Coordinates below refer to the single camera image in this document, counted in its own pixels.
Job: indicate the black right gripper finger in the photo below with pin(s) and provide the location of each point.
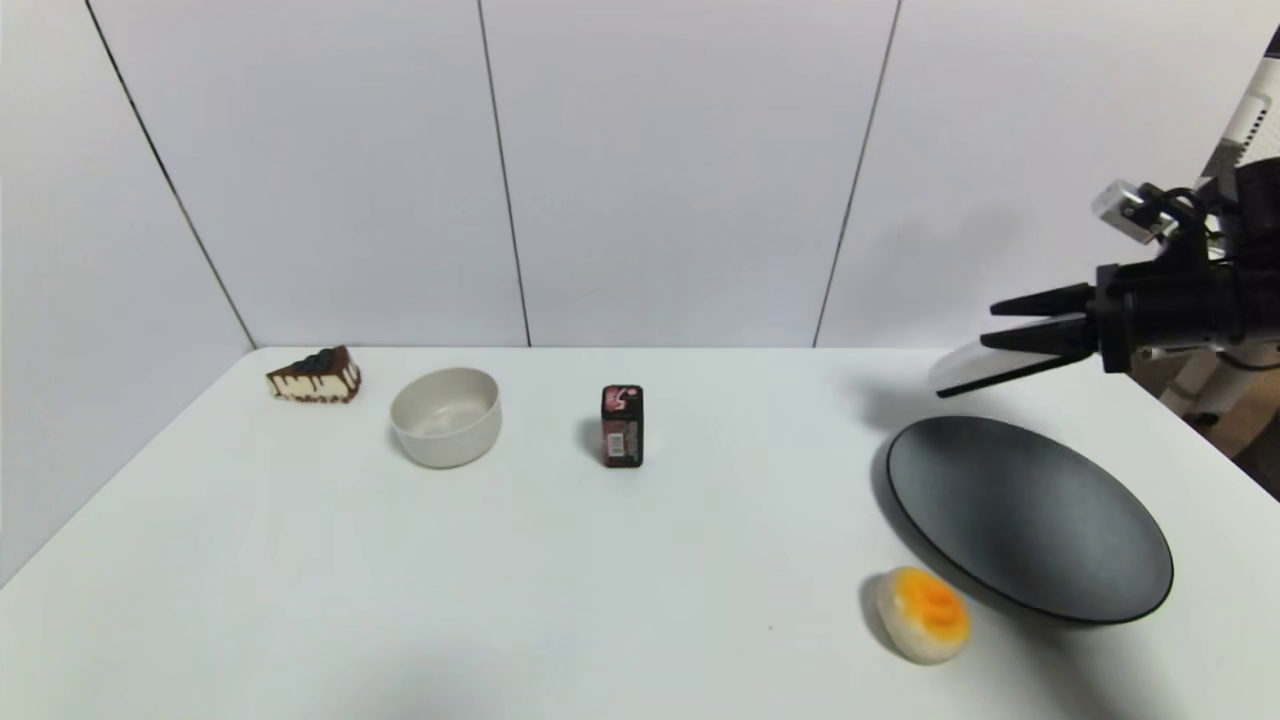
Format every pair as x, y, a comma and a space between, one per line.
1050, 300
1045, 340

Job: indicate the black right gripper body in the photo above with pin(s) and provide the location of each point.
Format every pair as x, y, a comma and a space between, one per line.
1109, 316

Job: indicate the white whiteboard eraser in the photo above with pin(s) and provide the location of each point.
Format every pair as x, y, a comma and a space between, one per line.
975, 368

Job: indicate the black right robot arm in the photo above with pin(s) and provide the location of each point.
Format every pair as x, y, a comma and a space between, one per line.
1262, 250

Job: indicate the gray round plate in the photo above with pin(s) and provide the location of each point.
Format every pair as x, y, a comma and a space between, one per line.
1025, 520

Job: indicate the white side desk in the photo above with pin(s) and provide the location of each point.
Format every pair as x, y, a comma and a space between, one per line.
1215, 385

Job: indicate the white perforated panel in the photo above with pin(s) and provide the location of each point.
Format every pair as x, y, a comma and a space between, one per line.
1250, 125

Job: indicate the orange topped bun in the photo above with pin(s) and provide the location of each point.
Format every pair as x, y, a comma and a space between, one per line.
922, 618

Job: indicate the small red black box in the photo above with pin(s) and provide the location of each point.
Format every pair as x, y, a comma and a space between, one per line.
622, 432

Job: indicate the beige ceramic bowl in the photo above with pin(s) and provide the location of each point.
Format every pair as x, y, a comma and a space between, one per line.
444, 442

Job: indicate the chocolate cake slice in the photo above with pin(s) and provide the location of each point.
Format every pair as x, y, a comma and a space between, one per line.
314, 380

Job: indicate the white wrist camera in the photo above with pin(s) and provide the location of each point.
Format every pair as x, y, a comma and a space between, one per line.
1130, 212

